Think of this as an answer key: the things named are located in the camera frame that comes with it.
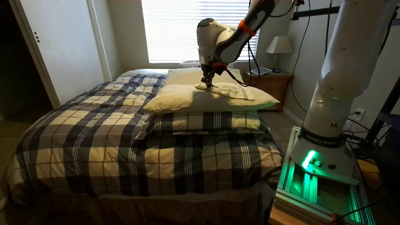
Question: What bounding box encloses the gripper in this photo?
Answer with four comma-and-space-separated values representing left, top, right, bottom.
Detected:
200, 63, 218, 88

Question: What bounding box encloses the white tea towel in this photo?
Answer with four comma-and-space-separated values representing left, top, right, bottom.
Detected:
195, 82, 255, 101

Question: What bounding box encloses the cream pillow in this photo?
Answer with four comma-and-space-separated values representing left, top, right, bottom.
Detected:
143, 83, 280, 114

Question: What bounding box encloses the white pillow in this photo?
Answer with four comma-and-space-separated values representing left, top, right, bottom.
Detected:
164, 68, 244, 87

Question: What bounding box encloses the plaid pillow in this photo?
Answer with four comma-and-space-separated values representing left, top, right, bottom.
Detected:
135, 110, 271, 140

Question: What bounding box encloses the patterned box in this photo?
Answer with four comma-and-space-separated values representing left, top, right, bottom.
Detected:
251, 66, 273, 76

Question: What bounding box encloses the window with blinds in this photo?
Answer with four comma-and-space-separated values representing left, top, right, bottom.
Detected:
141, 0, 260, 64

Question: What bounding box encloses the wooden nightstand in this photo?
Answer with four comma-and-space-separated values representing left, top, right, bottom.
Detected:
243, 71, 294, 112

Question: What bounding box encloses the table lamp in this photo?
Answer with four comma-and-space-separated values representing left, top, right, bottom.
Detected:
265, 35, 294, 73

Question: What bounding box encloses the bed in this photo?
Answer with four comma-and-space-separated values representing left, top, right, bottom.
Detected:
6, 68, 285, 225

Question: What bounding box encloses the plaid comforter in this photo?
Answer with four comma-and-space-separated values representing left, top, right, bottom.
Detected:
7, 74, 284, 205

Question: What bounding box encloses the white door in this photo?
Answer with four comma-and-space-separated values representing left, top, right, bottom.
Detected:
9, 0, 112, 109

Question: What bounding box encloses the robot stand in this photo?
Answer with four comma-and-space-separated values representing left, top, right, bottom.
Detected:
274, 126, 377, 225

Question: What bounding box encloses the black cable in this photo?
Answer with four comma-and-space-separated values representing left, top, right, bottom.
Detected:
291, 0, 312, 113
324, 0, 333, 57

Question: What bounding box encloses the bundle of black cables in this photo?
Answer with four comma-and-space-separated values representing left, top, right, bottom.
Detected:
342, 110, 391, 158

